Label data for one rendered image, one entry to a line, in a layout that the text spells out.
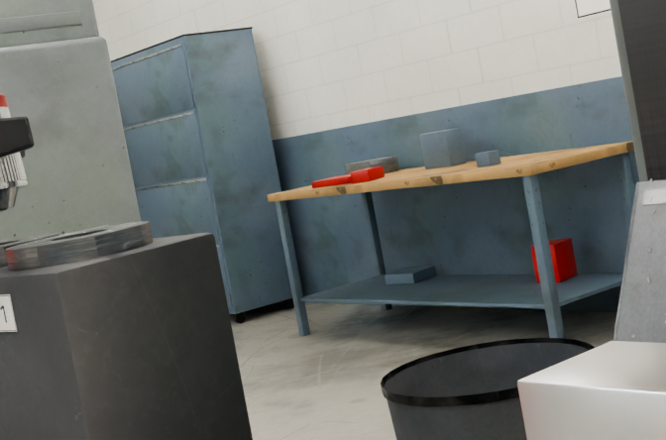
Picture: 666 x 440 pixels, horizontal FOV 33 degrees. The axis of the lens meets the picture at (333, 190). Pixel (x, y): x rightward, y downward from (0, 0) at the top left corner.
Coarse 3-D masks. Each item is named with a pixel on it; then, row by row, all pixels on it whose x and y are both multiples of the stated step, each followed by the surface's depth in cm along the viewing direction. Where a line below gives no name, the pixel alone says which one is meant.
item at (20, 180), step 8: (0, 112) 74; (8, 112) 75; (0, 160) 74; (8, 160) 74; (16, 160) 75; (0, 168) 74; (8, 168) 74; (16, 168) 75; (0, 176) 74; (8, 176) 74; (16, 176) 74; (24, 176) 75; (0, 184) 73; (8, 184) 74; (16, 184) 74; (24, 184) 75
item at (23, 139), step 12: (0, 120) 73; (12, 120) 73; (24, 120) 74; (0, 132) 73; (12, 132) 73; (24, 132) 73; (0, 144) 73; (12, 144) 73; (24, 144) 73; (0, 156) 73
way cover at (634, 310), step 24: (648, 192) 80; (648, 216) 79; (648, 240) 79; (624, 264) 80; (648, 264) 78; (624, 288) 79; (648, 288) 78; (624, 312) 79; (648, 312) 77; (624, 336) 78; (648, 336) 76
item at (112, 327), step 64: (0, 256) 73; (64, 256) 66; (128, 256) 66; (192, 256) 69; (0, 320) 66; (64, 320) 62; (128, 320) 65; (192, 320) 69; (0, 384) 68; (64, 384) 63; (128, 384) 65; (192, 384) 68
